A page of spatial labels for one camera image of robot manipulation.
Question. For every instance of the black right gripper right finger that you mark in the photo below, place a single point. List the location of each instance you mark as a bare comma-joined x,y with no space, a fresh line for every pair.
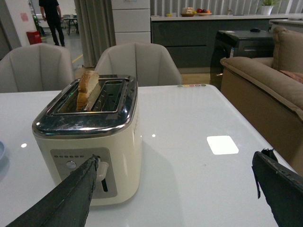
282,187

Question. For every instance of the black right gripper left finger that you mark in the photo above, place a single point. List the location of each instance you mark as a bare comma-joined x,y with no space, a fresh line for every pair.
67,205

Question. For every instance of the light blue plate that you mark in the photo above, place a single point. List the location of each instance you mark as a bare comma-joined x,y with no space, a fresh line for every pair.
2,150

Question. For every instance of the slice of bread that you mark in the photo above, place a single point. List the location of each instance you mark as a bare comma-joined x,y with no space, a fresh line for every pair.
88,90

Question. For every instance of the fruit plate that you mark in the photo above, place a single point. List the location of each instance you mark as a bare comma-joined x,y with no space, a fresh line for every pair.
203,12

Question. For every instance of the cream and chrome toaster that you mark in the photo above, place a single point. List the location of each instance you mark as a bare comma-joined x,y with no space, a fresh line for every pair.
108,128

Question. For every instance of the beige sofa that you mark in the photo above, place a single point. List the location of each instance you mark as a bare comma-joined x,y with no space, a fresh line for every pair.
268,92

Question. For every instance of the coloured dot sticker strip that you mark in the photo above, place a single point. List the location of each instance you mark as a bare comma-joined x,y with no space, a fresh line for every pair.
192,85

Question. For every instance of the grey armchair left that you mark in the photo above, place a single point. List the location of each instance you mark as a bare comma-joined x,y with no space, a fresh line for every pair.
38,67

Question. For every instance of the grey armchair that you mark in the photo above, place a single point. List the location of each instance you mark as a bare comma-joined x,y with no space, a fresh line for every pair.
151,64
38,67

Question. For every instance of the black appliance box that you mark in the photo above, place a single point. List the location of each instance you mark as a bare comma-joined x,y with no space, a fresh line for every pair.
238,44

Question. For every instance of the black computer mouse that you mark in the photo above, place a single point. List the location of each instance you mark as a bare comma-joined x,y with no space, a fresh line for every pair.
255,30

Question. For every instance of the grey armchair right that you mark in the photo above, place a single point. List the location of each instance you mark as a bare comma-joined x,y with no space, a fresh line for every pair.
151,64

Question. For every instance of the red box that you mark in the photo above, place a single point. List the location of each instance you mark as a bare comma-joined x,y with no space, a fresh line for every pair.
34,37

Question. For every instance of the dark grey kitchen counter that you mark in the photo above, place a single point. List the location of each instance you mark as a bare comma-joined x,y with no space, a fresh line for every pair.
190,40

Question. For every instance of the potted plant white pot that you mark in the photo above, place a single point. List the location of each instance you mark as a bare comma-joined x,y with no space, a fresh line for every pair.
265,6

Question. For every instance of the grey curtain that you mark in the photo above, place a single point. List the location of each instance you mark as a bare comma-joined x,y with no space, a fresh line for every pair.
96,28

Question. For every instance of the person in black clothes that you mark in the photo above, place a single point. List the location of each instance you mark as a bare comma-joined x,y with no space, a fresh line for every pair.
51,13

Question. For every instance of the white drawer cabinet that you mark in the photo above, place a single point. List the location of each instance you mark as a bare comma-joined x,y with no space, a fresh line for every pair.
132,21

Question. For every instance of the basket on counter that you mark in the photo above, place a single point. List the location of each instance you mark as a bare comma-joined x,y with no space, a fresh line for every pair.
188,12

